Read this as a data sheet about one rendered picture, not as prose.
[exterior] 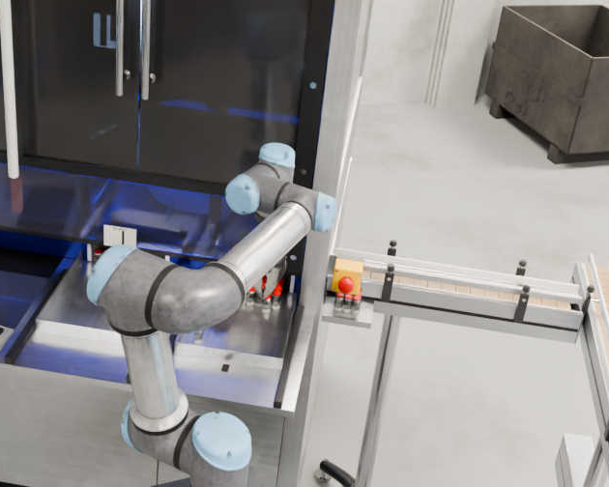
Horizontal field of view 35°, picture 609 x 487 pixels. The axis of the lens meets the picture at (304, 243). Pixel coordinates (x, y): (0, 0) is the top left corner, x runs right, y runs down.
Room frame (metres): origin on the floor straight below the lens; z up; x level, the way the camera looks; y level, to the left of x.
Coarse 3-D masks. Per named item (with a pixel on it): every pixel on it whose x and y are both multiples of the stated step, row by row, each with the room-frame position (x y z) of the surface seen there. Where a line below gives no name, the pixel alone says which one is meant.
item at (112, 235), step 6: (108, 228) 2.14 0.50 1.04; (114, 228) 2.14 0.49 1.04; (120, 228) 2.14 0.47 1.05; (126, 228) 2.14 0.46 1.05; (108, 234) 2.14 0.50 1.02; (114, 234) 2.14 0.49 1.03; (120, 234) 2.14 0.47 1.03; (126, 234) 2.14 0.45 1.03; (132, 234) 2.14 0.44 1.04; (108, 240) 2.14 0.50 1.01; (114, 240) 2.14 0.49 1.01; (120, 240) 2.14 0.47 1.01; (126, 240) 2.14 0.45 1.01; (132, 240) 2.14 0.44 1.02; (132, 246) 2.14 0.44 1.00
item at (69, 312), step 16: (80, 256) 2.21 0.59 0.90; (80, 272) 2.16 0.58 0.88; (64, 288) 2.08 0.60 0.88; (80, 288) 2.09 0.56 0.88; (48, 304) 1.97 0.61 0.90; (64, 304) 2.01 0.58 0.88; (80, 304) 2.02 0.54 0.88; (48, 320) 1.89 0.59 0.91; (64, 320) 1.94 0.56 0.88; (80, 320) 1.95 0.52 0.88; (96, 320) 1.96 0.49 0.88; (80, 336) 1.88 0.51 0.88; (96, 336) 1.88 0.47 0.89; (112, 336) 1.88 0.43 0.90
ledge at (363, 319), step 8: (328, 296) 2.20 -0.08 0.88; (328, 304) 2.16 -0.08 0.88; (368, 304) 2.18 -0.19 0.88; (328, 312) 2.12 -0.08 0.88; (336, 312) 2.12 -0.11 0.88; (344, 312) 2.13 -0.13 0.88; (360, 312) 2.14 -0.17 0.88; (368, 312) 2.14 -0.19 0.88; (328, 320) 2.10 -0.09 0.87; (336, 320) 2.10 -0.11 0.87; (344, 320) 2.10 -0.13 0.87; (352, 320) 2.10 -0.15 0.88; (360, 320) 2.10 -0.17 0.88; (368, 320) 2.11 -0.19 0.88; (368, 328) 2.10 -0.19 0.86
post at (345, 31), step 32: (352, 0) 2.11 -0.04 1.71; (352, 32) 2.10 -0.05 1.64; (352, 64) 2.10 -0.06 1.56; (320, 128) 2.11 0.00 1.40; (320, 160) 2.11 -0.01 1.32; (320, 256) 2.11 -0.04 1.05; (320, 288) 2.10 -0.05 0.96; (320, 320) 2.16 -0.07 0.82; (288, 448) 2.11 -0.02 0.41; (288, 480) 2.11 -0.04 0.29
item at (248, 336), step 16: (288, 304) 2.13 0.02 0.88; (224, 320) 2.03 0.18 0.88; (240, 320) 2.03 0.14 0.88; (256, 320) 2.04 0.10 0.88; (272, 320) 2.05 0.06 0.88; (288, 320) 2.06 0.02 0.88; (192, 336) 1.94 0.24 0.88; (208, 336) 1.95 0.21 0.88; (224, 336) 1.95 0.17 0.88; (240, 336) 1.96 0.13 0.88; (256, 336) 1.97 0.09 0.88; (272, 336) 1.98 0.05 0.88; (288, 336) 1.96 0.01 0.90; (176, 352) 1.86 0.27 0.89; (192, 352) 1.86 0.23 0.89; (208, 352) 1.86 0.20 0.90; (224, 352) 1.86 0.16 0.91; (240, 352) 1.85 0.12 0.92; (256, 352) 1.91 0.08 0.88; (272, 352) 1.91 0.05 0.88; (272, 368) 1.85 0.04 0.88
